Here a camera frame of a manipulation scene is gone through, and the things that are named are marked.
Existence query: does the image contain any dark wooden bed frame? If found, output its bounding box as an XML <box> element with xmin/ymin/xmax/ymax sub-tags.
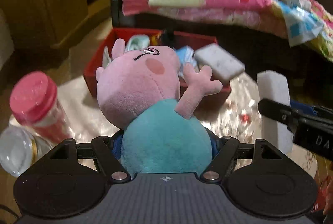
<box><xmin>110</xmin><ymin>0</ymin><xmax>332</xmax><ymax>89</ymax></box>

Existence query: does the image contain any grey white sponge block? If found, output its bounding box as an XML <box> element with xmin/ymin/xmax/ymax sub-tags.
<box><xmin>194</xmin><ymin>43</ymin><xmax>245</xmax><ymax>84</ymax></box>

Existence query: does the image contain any white green towel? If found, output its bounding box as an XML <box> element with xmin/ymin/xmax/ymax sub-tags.
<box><xmin>102</xmin><ymin>34</ymin><xmax>150</xmax><ymax>68</ymax></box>

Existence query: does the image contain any blue face mask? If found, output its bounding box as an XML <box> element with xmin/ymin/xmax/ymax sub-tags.
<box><xmin>174</xmin><ymin>46</ymin><xmax>199</xmax><ymax>78</ymax></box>

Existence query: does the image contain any red tissue box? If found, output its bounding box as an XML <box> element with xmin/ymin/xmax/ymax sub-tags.
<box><xmin>311</xmin><ymin>159</ymin><xmax>332</xmax><ymax>223</ymax></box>

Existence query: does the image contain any pink lid plastic jar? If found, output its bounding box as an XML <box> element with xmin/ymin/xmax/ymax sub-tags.
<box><xmin>10</xmin><ymin>71</ymin><xmax>72</xmax><ymax>144</ymax></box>

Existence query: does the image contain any clear glass jar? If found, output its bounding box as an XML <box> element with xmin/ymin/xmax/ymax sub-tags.
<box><xmin>0</xmin><ymin>126</ymin><xmax>52</xmax><ymax>177</ymax></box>

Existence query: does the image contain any rainbow knitted soft toy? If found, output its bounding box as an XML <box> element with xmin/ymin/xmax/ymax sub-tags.
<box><xmin>150</xmin><ymin>29</ymin><xmax>175</xmax><ymax>48</ymax></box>

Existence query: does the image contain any red rectangular storage box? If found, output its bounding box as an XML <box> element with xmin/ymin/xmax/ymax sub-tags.
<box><xmin>83</xmin><ymin>27</ymin><xmax>232</xmax><ymax>103</ymax></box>

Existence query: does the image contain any floral beige table cloth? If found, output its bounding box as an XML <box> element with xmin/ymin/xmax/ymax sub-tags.
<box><xmin>7</xmin><ymin>71</ymin><xmax>319</xmax><ymax>179</ymax></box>

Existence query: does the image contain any blue checkered cloth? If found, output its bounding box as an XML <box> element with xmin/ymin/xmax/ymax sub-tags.
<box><xmin>272</xmin><ymin>0</ymin><xmax>324</xmax><ymax>47</ymax></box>

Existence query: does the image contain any pink pig plush toy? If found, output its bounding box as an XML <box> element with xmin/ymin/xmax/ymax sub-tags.
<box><xmin>95</xmin><ymin>38</ymin><xmax>224</xmax><ymax>179</ymax></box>

